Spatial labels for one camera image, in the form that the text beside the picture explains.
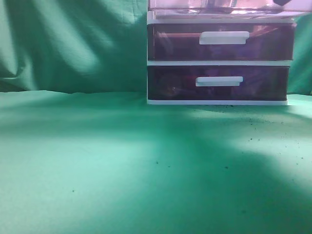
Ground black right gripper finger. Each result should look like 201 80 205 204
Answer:
273 0 291 5

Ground purple translucent drawer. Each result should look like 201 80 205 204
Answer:
147 23 295 61
147 0 312 19
147 66 289 101

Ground green cloth backdrop and cover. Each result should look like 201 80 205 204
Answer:
0 0 312 234

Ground white plastic drawer cabinet frame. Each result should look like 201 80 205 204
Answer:
147 12 296 105

